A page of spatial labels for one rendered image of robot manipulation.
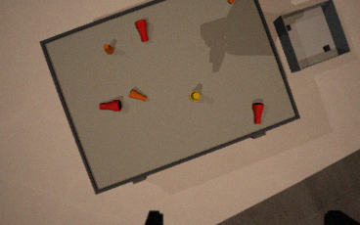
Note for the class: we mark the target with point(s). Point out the grey square open box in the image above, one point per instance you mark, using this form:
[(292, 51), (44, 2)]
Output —
[(315, 32)]

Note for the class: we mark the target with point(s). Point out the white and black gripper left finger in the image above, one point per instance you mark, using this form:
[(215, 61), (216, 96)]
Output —
[(154, 218)]

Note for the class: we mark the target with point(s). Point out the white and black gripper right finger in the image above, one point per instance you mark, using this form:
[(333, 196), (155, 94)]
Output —
[(337, 217)]

